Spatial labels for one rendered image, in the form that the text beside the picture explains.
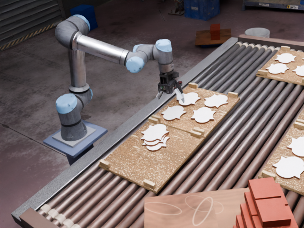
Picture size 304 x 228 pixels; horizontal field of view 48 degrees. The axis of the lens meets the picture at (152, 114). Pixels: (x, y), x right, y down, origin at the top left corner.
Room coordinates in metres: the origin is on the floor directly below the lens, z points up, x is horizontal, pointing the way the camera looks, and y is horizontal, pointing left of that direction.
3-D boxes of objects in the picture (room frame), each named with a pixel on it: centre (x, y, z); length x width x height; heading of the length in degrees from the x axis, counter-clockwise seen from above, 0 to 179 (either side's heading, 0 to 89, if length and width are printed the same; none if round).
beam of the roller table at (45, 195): (1.79, -0.06, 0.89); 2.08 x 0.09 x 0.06; 137
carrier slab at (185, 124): (1.61, -0.25, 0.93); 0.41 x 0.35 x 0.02; 138
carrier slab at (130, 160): (1.29, 0.03, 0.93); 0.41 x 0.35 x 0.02; 138
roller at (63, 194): (1.74, -0.11, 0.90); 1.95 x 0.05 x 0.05; 137
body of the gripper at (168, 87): (1.56, -0.10, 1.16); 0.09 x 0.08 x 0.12; 149
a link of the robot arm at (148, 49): (1.59, -0.01, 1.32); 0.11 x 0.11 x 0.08; 68
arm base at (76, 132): (1.63, 0.46, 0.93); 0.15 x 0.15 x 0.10
